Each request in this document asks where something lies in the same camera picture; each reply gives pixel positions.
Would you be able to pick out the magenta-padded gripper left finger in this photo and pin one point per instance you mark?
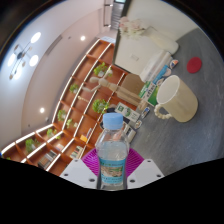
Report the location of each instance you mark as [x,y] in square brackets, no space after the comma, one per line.
[78,171]

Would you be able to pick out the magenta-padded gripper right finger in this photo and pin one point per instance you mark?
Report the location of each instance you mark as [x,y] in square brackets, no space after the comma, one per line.
[146,171]

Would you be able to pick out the clear blue-capped water bottle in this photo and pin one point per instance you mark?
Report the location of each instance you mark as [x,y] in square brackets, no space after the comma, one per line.
[112,150]

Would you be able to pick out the wooden lit shelf unit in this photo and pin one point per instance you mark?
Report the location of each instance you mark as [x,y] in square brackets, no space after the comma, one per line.
[83,120]

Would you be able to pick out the recessed ceiling spotlight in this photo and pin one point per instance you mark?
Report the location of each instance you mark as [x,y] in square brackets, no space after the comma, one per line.
[42,110]
[82,38]

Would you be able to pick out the small green box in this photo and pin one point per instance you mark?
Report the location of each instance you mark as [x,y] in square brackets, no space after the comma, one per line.
[150,95]

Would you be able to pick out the tan chair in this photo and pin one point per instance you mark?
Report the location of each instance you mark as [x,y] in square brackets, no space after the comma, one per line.
[133,84]

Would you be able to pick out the stack of white books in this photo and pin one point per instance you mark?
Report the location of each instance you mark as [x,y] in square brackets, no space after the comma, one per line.
[155,66]

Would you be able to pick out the flat round red coaster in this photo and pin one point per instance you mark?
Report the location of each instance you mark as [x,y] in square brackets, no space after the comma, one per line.
[194,65]

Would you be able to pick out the branched round-bulb ceiling lamp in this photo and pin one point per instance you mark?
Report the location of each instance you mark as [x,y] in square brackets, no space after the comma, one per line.
[33,60]

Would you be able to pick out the white vase with pink flowers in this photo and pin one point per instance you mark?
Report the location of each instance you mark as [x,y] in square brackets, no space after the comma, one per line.
[160,38]

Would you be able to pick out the grey curtain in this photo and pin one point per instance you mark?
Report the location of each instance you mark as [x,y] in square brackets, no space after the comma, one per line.
[118,15]

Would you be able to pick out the white wall socket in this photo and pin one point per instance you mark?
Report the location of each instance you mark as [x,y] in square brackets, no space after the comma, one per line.
[135,57]

